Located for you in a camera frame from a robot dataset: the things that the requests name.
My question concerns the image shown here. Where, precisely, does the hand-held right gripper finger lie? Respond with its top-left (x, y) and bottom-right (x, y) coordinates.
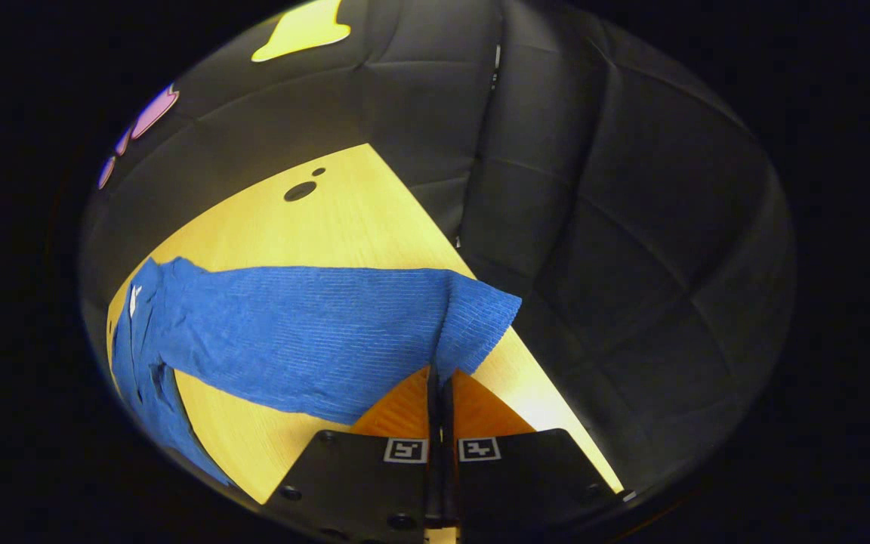
top-left (441, 369), bottom-right (628, 542)
top-left (263, 363), bottom-right (442, 543)

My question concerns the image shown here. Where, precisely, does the blue button-up shirt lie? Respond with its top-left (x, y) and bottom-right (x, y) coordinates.
top-left (109, 255), bottom-right (523, 488)

